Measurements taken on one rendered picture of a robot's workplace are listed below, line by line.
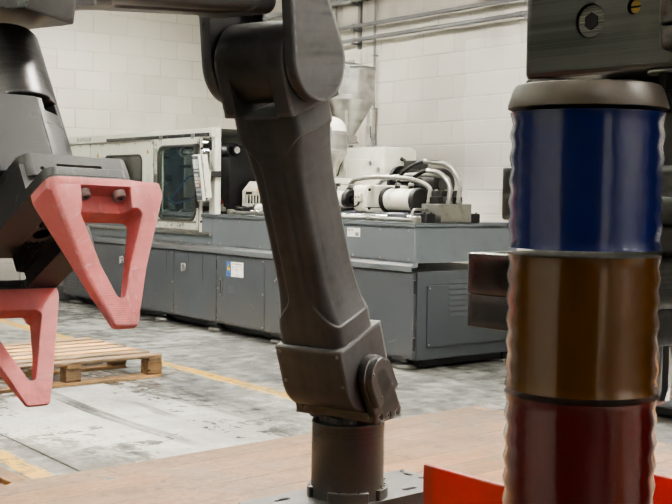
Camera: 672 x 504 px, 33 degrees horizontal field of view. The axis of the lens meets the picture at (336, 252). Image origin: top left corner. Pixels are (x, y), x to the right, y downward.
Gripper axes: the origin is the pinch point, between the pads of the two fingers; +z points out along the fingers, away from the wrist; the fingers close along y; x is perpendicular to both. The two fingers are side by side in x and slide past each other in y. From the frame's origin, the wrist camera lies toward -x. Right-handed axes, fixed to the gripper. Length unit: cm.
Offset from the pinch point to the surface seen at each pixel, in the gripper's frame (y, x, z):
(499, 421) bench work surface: -34, 76, -2
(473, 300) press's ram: 17.2, 10.9, 6.0
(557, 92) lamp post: 36.9, -9.7, 10.0
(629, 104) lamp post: 37.9, -8.8, 10.9
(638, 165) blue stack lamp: 37.2, -8.4, 12.1
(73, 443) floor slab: -396, 248, -125
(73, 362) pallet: -501, 328, -210
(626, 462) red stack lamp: 33.5, -8.2, 18.1
